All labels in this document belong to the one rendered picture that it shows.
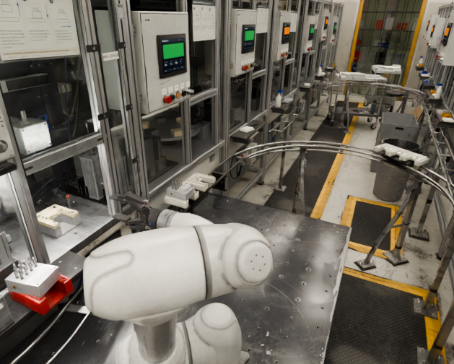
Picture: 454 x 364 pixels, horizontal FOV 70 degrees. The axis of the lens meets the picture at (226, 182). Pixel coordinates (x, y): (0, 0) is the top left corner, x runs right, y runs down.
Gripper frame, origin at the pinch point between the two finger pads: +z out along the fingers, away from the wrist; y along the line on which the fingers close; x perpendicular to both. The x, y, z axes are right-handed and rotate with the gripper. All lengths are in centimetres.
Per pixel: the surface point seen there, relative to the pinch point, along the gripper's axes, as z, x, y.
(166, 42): 18, -65, 54
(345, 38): 19, -826, 20
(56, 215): 39.9, -1.3, -16.2
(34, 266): 12.2, 29.9, -10.5
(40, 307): 1.9, 37.4, -17.6
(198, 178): 9, -77, -24
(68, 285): 1.9, 26.7, -17.8
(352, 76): -36, -533, -23
